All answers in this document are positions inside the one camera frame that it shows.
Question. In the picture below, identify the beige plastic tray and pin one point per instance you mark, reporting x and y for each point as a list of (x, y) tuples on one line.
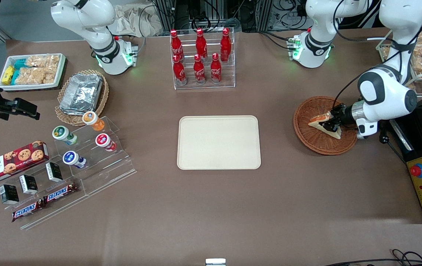
[(218, 142)]

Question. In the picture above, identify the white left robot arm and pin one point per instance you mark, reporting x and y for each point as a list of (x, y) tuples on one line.
[(384, 96)]

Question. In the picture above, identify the stacked aluminium foil containers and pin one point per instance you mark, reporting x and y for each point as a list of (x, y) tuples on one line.
[(81, 94)]

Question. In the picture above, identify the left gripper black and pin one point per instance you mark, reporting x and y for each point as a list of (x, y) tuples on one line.
[(341, 114)]

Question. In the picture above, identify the red cola bottle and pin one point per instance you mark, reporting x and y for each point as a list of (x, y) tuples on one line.
[(198, 72), (179, 72), (176, 44), (200, 44), (215, 70), (225, 46)]

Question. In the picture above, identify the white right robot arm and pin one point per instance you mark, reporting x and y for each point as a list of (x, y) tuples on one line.
[(85, 18)]

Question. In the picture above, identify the clear acrylic stepped snack stand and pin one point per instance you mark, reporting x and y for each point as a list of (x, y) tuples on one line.
[(59, 210)]

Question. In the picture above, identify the yellow snack packet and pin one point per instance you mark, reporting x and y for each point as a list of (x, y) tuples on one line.
[(7, 75)]

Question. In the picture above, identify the orange lid yogurt cup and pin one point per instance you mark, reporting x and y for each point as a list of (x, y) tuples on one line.
[(92, 120)]

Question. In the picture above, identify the white rectangular snack tray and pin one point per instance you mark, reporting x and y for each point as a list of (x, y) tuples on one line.
[(61, 70)]

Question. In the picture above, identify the green lid yogurt cup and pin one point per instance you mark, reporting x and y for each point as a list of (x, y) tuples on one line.
[(63, 133)]

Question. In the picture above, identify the clear acrylic bottle rack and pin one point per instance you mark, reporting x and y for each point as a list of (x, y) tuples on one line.
[(205, 85)]

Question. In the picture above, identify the brown wicker basket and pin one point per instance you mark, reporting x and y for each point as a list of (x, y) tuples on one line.
[(307, 136)]

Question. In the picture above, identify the small black carton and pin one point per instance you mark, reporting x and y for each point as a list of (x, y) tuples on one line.
[(29, 184), (54, 171), (9, 194)]

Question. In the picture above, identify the teal snack packet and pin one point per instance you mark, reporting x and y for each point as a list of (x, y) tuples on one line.
[(20, 64), (15, 77)]

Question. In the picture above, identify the blue lid yogurt cup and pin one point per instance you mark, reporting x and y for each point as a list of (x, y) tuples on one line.
[(72, 159)]

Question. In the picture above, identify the clear acrylic stepped cup stand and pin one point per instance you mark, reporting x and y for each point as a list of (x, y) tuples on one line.
[(107, 170)]

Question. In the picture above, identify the light oval wicker basket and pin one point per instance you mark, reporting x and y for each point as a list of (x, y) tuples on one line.
[(104, 96)]

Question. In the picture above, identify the Snickers chocolate bar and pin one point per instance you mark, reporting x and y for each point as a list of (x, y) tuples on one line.
[(59, 193), (26, 210)]

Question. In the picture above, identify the clear rice cracker bag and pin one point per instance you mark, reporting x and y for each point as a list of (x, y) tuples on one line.
[(43, 61), (35, 75)]

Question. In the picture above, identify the beige cloth bag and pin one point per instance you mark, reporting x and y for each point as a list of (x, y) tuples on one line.
[(129, 20)]

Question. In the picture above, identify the red Walkers cookie box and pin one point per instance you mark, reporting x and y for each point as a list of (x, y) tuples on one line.
[(11, 162)]

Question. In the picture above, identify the black appliance frame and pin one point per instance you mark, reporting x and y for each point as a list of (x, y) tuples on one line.
[(421, 142)]

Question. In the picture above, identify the triangular sandwich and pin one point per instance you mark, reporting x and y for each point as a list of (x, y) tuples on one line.
[(316, 120)]

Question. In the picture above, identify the red lid yogurt cup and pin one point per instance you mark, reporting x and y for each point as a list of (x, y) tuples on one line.
[(104, 141)]

